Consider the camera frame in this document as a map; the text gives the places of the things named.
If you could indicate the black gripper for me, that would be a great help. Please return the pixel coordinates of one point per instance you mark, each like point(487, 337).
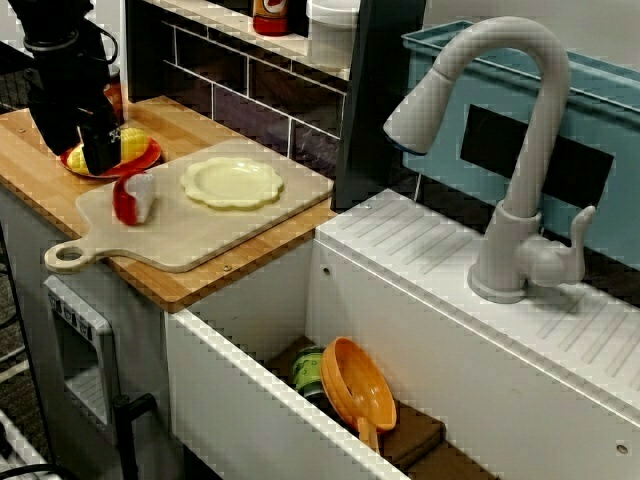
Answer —
point(60, 115)

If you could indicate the yellow toy corn cob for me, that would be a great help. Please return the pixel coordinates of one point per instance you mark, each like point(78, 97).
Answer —
point(134, 140)

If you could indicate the red rind toy cheese wedge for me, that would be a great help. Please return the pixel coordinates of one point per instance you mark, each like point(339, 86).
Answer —
point(130, 200)

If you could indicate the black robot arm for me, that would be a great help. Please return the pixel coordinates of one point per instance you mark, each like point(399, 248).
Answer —
point(60, 45)

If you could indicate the red round plate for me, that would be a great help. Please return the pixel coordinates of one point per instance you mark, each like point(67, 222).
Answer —
point(145, 157)

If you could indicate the brown beans can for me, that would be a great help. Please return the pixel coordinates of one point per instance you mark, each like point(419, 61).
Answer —
point(114, 95)

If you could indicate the light wooden cutting board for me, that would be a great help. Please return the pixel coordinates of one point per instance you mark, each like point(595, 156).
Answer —
point(200, 235)

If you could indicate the pale yellow scalloped plate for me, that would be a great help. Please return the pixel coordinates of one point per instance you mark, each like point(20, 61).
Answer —
point(232, 182)

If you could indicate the red and yellow bottle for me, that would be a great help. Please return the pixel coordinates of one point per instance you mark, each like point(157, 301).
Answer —
point(270, 17)

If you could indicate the white cup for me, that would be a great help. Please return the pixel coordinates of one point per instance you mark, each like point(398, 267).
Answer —
point(332, 35)

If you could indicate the green toy can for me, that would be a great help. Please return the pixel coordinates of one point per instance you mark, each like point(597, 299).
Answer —
point(306, 372)

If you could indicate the white toy sink basin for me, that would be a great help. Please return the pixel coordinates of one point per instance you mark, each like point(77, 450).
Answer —
point(450, 325)

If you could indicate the grey toy faucet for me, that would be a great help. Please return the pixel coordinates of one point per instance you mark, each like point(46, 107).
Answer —
point(545, 125)

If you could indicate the teal plastic bin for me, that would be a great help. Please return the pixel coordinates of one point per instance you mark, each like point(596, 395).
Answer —
point(600, 115)

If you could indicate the dark kitchen side post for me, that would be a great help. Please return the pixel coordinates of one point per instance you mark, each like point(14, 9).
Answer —
point(375, 125)

